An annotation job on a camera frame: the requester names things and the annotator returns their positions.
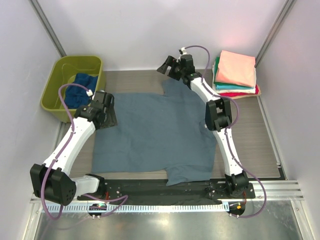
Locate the white slotted cable duct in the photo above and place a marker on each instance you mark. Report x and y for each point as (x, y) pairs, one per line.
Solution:
(87, 207)

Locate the teal folded t-shirt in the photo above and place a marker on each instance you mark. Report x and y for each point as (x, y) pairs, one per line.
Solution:
(224, 86)

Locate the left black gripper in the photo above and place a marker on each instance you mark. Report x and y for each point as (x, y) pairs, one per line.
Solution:
(111, 121)

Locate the aluminium rail extrusion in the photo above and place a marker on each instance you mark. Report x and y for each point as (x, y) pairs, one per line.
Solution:
(275, 190)

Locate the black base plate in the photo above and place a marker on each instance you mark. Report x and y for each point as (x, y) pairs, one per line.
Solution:
(149, 192)

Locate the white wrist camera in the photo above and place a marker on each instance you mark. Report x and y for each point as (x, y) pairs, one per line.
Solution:
(89, 93)
(182, 51)

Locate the dark blue t-shirt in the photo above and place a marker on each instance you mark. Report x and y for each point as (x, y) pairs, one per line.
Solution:
(76, 96)

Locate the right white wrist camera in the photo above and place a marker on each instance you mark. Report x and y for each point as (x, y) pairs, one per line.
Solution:
(182, 51)

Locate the red folded t-shirt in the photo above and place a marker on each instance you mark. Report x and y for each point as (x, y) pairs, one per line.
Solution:
(237, 94)

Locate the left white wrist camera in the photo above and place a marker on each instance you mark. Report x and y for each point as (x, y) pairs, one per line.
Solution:
(89, 93)

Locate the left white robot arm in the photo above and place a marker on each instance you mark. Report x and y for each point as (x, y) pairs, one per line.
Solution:
(51, 180)

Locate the tan folded t-shirt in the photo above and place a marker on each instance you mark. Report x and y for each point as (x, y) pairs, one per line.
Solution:
(258, 92)

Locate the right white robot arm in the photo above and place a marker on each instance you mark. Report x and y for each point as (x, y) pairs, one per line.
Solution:
(218, 119)

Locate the left aluminium frame post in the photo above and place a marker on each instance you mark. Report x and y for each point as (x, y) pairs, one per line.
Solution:
(47, 27)

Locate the right aluminium frame post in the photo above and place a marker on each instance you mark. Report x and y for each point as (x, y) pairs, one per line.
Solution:
(279, 21)

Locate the olive green plastic basket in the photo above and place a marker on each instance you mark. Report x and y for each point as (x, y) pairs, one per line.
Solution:
(63, 75)

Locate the white folded t-shirt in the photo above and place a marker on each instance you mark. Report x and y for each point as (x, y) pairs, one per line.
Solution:
(250, 91)

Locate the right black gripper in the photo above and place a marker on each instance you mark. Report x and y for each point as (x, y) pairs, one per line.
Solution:
(170, 61)

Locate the aluminium frame post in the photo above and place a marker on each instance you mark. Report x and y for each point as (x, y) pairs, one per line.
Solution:
(47, 27)
(279, 21)

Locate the pink folded t-shirt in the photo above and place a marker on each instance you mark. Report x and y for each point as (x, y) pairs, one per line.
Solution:
(236, 69)

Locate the green folded t-shirt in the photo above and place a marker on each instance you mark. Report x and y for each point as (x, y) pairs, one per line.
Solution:
(215, 68)

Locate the grey-blue t-shirt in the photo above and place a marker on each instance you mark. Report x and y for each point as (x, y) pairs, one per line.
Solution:
(157, 132)

